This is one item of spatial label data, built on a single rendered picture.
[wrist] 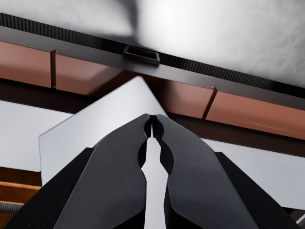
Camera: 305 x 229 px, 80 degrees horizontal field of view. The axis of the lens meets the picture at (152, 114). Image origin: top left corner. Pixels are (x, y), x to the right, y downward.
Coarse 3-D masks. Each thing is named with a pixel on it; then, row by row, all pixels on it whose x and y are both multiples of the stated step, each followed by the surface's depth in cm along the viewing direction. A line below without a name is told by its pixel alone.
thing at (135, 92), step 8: (136, 80) 16; (120, 88) 17; (128, 88) 17; (136, 88) 17; (144, 88) 17; (104, 96) 17; (112, 96) 17; (120, 96) 17; (128, 96) 17; (136, 96) 17; (144, 96) 17; (152, 96) 17; (128, 104) 18; (136, 104) 18; (144, 104) 18; (152, 104) 18
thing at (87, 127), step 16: (80, 112) 18; (96, 112) 18; (112, 112) 18; (128, 112) 18; (144, 112) 18; (160, 112) 18; (64, 128) 19; (80, 128) 19; (96, 128) 19; (112, 128) 19; (80, 144) 20
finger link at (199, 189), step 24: (168, 120) 11; (168, 144) 9; (192, 144) 9; (168, 168) 9; (192, 168) 8; (216, 168) 8; (168, 192) 7; (192, 192) 7; (216, 192) 7; (168, 216) 7; (192, 216) 6; (216, 216) 6; (240, 216) 6
